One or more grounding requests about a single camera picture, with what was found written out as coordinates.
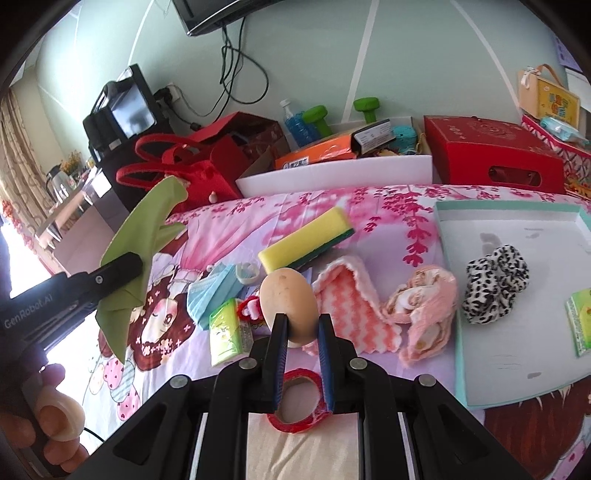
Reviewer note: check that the white foam box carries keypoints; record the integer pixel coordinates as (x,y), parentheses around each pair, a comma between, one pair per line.
(332,177)

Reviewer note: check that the orange cardboard box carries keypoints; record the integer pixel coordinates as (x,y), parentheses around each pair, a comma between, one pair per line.
(318,152)

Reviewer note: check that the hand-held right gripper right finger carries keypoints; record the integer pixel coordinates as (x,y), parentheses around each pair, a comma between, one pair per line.
(325,369)

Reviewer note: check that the dark red open box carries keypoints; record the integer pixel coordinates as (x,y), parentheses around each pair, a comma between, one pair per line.
(258,134)

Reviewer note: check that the blue wet wipes pack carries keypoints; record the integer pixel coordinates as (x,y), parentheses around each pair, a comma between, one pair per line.
(563,129)

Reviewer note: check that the yellow green sponge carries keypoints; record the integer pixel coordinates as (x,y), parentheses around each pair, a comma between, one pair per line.
(300,240)

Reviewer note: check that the pink baby sock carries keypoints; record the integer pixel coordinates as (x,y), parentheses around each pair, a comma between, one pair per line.
(425,314)

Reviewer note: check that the white tray with teal rim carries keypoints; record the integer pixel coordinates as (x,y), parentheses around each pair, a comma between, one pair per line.
(508,360)

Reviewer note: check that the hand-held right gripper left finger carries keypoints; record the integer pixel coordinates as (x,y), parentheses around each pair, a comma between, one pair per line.
(278,369)

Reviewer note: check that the black screen device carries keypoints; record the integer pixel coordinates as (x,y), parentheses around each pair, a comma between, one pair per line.
(129,110)

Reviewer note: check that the yellow flowers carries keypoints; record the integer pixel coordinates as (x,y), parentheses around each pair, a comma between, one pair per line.
(71,159)

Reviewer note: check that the teal toy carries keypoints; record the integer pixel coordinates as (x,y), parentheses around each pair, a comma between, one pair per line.
(404,138)

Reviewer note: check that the green cloth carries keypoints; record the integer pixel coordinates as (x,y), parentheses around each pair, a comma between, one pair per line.
(138,221)

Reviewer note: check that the person's left hand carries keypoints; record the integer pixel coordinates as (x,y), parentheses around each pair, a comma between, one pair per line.
(55,410)

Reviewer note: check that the blue liquid plastic bottle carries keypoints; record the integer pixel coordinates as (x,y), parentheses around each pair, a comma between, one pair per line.
(295,124)

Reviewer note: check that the small clear tape roll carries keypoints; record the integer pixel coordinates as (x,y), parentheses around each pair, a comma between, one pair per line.
(247,273)

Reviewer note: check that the pink white striped towel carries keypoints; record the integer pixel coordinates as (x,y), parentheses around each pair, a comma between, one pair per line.
(355,304)

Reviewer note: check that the grey side desk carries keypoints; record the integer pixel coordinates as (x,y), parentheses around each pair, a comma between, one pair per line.
(87,217)

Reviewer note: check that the blue face mask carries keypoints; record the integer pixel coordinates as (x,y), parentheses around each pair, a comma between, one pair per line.
(214,295)

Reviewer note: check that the black wall television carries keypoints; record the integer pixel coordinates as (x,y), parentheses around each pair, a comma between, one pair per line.
(207,14)

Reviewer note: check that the green tissue packet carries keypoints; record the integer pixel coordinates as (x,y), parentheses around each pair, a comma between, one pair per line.
(581,323)
(226,332)

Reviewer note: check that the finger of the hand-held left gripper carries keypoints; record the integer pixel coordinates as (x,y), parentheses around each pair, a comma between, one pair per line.
(111,274)

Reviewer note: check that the red felt handbag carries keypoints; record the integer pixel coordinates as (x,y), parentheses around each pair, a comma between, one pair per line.
(203,180)

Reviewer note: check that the red gift box with window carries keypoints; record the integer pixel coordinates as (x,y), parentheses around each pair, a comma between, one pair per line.
(485,147)

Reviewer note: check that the leopard print scrunchie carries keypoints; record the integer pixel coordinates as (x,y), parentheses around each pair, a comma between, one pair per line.
(494,281)

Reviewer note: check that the black box with white label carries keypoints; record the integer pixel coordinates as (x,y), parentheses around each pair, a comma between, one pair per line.
(371,136)

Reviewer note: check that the white wall socket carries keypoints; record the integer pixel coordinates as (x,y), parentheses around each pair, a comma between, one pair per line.
(171,94)

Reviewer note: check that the red white patterned box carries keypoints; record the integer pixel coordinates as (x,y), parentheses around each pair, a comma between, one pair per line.
(577,159)

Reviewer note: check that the green dumbbell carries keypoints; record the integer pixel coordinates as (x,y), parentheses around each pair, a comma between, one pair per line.
(367,108)
(316,119)

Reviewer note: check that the beige egg-shaped sponge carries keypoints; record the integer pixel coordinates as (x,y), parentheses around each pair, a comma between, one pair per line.
(288,300)

